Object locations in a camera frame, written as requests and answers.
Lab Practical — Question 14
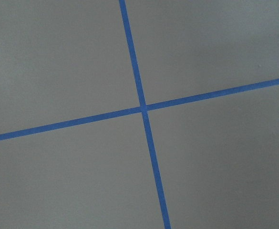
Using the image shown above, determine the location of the blue tape line lengthwise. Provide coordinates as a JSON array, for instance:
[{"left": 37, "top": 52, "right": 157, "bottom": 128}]
[{"left": 119, "top": 0, "right": 171, "bottom": 229}]

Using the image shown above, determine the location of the blue tape line crosswise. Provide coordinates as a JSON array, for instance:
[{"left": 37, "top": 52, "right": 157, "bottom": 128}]
[{"left": 0, "top": 78, "right": 279, "bottom": 141}]

